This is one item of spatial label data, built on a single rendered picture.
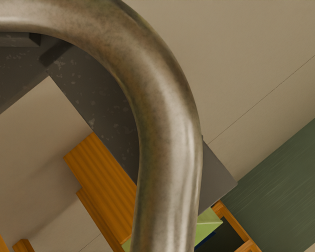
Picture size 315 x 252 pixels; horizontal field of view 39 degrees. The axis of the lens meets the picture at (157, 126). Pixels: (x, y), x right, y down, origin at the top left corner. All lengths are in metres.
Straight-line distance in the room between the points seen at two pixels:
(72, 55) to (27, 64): 0.03
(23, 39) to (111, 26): 0.06
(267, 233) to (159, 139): 6.07
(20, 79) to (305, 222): 6.06
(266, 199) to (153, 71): 6.11
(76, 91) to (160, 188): 0.08
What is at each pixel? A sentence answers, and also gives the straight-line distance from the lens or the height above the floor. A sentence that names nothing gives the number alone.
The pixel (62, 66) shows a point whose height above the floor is 1.05.
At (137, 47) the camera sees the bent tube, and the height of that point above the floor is 1.09.
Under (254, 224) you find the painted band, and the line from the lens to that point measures 6.28.
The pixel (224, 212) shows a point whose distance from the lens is 5.73.
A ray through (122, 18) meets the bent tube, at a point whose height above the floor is 1.08.
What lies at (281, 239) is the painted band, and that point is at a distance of 6.25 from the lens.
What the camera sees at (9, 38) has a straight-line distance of 0.25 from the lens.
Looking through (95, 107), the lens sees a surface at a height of 1.07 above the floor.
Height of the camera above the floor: 1.20
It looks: 23 degrees down
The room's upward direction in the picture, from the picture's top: 141 degrees clockwise
